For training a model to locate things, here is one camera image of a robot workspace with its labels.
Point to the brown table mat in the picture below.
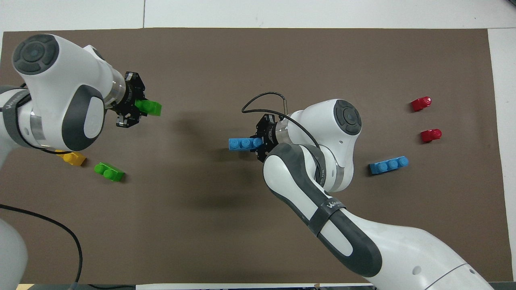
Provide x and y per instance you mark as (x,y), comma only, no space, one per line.
(258,60)

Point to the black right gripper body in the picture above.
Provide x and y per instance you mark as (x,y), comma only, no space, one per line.
(268,129)

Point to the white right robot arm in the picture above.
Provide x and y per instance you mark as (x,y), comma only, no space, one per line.
(342,161)

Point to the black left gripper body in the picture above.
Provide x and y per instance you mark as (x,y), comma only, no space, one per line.
(128,96)

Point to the green two-stud brick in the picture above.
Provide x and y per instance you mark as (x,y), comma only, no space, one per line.
(150,108)
(109,172)

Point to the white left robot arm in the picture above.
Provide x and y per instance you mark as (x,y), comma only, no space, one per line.
(72,68)

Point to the blue three-stud brick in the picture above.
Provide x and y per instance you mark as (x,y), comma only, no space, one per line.
(388,165)
(242,143)

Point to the tan cardboard corner piece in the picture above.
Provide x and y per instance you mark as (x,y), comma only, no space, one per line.
(24,287)

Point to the red one-stud brick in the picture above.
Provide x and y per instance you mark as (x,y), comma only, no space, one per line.
(420,104)
(430,135)

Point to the yellow two-stud brick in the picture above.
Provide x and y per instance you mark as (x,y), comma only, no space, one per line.
(74,158)

